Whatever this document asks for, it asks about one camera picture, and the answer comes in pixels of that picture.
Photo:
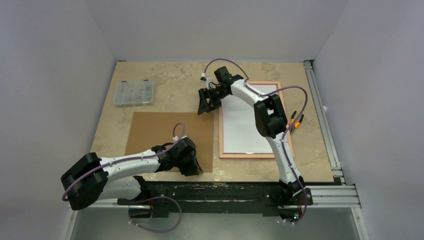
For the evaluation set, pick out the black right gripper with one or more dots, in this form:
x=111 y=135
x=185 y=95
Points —
x=209 y=96

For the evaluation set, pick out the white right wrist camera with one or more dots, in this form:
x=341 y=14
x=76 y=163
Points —
x=209 y=81

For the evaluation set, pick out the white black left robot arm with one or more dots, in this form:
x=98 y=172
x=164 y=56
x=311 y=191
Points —
x=93 y=178

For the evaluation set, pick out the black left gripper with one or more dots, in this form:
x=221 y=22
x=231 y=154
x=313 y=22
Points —
x=193 y=168

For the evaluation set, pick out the pink wooden picture frame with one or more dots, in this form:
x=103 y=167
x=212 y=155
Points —
x=251 y=155

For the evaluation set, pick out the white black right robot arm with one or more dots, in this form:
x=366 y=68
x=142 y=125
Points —
x=271 y=123

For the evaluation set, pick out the brown cardboard backing board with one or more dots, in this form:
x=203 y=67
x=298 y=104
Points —
x=149 y=129

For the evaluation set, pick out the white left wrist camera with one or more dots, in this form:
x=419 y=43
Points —
x=177 y=138

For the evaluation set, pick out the aluminium rail frame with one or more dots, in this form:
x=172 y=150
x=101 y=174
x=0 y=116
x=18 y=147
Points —
x=333 y=217

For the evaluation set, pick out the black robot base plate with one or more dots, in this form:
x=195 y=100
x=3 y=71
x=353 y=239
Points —
x=269 y=199

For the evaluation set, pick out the yellow black pliers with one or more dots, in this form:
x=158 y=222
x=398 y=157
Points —
x=295 y=121

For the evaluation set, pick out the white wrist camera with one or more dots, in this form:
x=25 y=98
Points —
x=177 y=138
x=209 y=81

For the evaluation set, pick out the sunset photo print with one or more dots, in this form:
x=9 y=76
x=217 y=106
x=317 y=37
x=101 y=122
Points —
x=238 y=132

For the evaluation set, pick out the clear plastic organizer box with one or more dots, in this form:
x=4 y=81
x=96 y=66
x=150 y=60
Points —
x=134 y=93

